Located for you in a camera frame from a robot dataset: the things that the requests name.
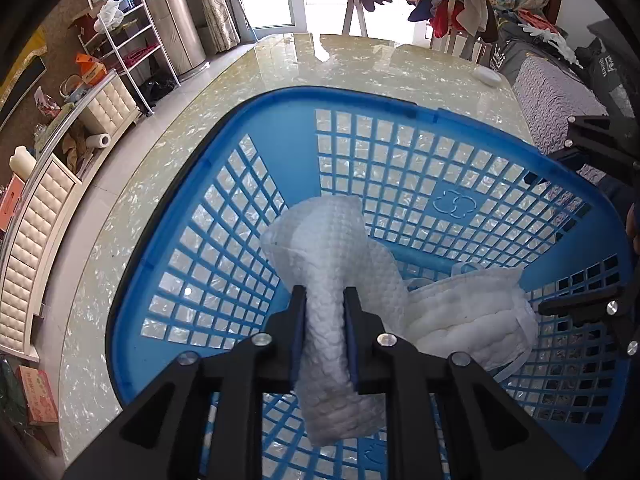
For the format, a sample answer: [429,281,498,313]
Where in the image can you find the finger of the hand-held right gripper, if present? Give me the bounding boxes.
[550,116,640,191]
[539,282,640,357]

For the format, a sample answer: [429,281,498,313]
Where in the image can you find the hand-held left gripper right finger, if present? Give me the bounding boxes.
[343,286,588,480]

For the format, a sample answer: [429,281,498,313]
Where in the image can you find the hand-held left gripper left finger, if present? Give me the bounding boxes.
[62,285,308,480]

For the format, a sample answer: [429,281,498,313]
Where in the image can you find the white textured cloth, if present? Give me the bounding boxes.
[260,196,408,447]

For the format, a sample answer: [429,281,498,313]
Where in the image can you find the white face mask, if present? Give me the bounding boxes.
[400,262,540,381]

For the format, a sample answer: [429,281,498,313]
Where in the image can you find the blue plastic basket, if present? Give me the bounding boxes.
[106,87,633,480]

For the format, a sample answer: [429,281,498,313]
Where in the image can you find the grey patterned sofa cover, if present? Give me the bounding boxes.
[512,55,608,156]

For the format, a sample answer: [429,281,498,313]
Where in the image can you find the dark printed garment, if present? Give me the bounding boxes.
[575,20,633,116]

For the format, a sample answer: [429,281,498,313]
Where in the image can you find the hanging mixed clothes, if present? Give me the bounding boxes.
[395,0,498,41]

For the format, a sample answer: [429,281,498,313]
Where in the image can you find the red printed cardboard box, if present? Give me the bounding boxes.
[15,365,60,426]

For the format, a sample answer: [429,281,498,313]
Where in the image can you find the black bag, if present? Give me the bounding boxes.
[140,77,176,103]

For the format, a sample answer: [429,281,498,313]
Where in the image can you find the wooden clothes rack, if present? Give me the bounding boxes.
[342,0,551,56]

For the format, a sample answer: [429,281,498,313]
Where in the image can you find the cream tufted cabinet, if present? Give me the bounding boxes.
[0,67,143,361]

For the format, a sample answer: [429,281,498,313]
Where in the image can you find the green bag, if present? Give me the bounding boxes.
[0,355,26,426]

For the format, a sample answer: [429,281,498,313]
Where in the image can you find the orange flat box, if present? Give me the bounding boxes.
[0,177,23,231]

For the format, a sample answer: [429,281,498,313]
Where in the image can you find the white metal rack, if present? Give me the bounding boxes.
[80,0,181,116]

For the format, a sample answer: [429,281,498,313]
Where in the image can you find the white cylinder roll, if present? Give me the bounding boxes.
[10,145,38,181]

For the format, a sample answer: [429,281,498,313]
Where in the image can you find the orange bag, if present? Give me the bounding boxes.
[75,52,108,86]

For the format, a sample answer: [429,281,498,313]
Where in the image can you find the silver standing air conditioner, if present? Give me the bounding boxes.
[132,0,207,76]

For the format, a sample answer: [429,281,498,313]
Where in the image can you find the patterned beige curtain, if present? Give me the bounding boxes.
[187,0,241,53]

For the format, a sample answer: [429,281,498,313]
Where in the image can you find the white plastic bag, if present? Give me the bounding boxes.
[94,0,123,31]

